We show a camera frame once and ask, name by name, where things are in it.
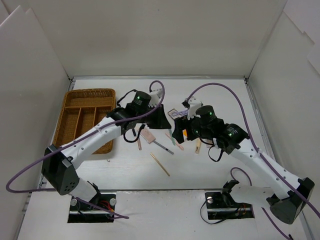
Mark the orange sunscreen tube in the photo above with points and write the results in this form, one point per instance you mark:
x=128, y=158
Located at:
x=185, y=134

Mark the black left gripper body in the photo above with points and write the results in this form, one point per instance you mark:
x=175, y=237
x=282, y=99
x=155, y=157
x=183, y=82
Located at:
x=155, y=117

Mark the gold slim eyebrow pencil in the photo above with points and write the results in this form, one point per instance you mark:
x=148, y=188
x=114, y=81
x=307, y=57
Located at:
x=158, y=162

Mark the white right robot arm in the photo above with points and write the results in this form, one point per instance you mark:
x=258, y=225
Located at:
x=287, y=193

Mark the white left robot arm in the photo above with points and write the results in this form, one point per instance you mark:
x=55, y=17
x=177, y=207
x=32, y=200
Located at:
x=60, y=165

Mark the beige rectangular compact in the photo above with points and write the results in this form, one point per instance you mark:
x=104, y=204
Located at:
x=147, y=135

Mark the pink cosmetic pencil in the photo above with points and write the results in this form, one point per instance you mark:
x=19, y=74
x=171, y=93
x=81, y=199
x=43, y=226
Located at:
x=176, y=143

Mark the wicker organizer basket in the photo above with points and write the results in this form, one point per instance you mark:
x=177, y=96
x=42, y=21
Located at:
x=82, y=109

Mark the beige concealer tube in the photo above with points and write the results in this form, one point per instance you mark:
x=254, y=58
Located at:
x=139, y=144

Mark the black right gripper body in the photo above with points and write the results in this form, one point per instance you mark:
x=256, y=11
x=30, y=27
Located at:
x=183, y=124

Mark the purple eyelash curler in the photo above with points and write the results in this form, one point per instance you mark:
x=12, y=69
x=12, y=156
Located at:
x=180, y=113

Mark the mint green eyebrow razor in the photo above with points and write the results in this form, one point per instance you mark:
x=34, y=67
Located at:
x=171, y=137

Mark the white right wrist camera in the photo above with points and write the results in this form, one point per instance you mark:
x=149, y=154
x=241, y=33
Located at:
x=192, y=105

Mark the beige foundation tube gold cap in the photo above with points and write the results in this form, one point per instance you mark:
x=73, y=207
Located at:
x=198, y=146

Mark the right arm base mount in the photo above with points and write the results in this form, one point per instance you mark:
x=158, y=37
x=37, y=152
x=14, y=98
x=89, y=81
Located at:
x=219, y=206

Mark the gold-rimmed compact palette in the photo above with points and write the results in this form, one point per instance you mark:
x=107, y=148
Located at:
x=170, y=114

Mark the checkered eyeliner pen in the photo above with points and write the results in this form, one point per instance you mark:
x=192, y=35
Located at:
x=163, y=147

